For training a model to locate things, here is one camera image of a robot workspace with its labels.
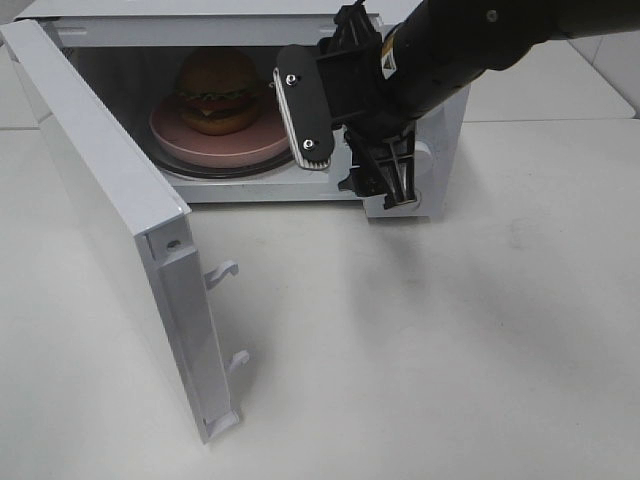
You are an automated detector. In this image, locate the burger with lettuce and tomato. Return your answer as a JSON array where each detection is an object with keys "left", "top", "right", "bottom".
[{"left": 174, "top": 47, "right": 264, "bottom": 136}]

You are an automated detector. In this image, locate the pink round plate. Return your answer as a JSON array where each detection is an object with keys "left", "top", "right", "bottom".
[{"left": 149, "top": 93, "right": 290, "bottom": 169}]

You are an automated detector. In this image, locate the white microwave oven body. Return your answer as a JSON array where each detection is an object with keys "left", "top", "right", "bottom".
[{"left": 12, "top": 1, "right": 354, "bottom": 208}]

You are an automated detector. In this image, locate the white microwave door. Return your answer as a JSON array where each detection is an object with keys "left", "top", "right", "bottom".
[{"left": 1, "top": 20, "right": 249, "bottom": 442}]

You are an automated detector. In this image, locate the white rotary knob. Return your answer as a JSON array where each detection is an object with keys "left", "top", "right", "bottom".
[{"left": 414, "top": 141, "right": 433, "bottom": 178}]

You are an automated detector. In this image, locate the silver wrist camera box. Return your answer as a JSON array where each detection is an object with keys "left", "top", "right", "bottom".
[{"left": 273, "top": 68, "right": 335, "bottom": 171}]

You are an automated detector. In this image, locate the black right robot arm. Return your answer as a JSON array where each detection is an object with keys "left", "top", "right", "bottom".
[{"left": 273, "top": 1, "right": 639, "bottom": 209}]

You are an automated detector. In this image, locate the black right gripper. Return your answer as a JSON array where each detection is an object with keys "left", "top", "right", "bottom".
[{"left": 274, "top": 3, "right": 426, "bottom": 211}]

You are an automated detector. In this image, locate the glass microwave turntable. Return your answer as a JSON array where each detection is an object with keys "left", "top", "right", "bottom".
[{"left": 142, "top": 137, "right": 293, "bottom": 181}]

